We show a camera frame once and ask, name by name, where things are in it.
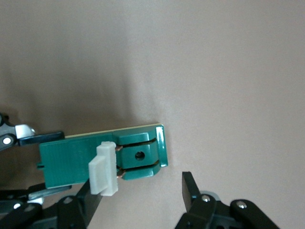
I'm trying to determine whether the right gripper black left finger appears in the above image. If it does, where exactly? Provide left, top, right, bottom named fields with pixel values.
left=0, top=179, right=102, bottom=229

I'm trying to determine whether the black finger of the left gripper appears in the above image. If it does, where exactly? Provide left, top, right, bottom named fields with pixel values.
left=0, top=113, right=65, bottom=153
left=0, top=183, right=72, bottom=203

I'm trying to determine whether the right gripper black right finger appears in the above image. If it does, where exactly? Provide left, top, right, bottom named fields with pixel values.
left=173, top=171, right=279, bottom=229

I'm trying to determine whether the green load switch white handle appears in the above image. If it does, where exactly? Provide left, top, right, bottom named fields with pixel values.
left=37, top=123, right=169, bottom=196

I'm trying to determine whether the brown paper table cover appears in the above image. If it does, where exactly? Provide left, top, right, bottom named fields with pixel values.
left=0, top=0, right=305, bottom=229

